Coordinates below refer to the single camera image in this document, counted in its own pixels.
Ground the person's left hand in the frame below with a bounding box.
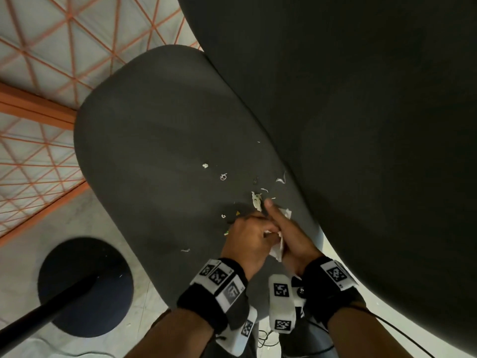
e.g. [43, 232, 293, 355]
[220, 214, 280, 282]

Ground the person's right hand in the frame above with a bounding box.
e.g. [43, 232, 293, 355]
[263, 198, 324, 274]

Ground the white paper napkin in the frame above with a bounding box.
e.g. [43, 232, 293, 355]
[262, 208, 293, 264]

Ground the shredded paper trash pile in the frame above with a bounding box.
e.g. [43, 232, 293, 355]
[180, 141, 288, 254]

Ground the grey upholstered chair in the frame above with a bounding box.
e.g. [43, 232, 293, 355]
[73, 0, 477, 347]

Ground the person's left forearm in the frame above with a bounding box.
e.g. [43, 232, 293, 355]
[125, 308, 215, 358]

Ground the person's right forearm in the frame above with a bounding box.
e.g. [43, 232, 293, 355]
[327, 305, 414, 358]

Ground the black right wristband with markers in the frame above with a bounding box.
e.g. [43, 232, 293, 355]
[301, 256, 368, 329]

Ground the black wristband with markers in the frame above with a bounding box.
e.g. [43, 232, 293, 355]
[301, 256, 368, 329]
[176, 258, 249, 334]

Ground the black left wristband with markers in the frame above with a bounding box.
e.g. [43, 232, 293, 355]
[176, 258, 249, 334]

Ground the orange mesh fence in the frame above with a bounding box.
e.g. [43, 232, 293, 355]
[0, 0, 204, 247]

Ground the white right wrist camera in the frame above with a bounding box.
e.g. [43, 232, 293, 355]
[268, 273, 306, 334]

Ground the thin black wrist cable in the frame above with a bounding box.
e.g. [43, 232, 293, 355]
[298, 305, 437, 358]

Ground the white table black pedestal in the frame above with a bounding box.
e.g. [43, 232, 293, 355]
[0, 236, 134, 357]

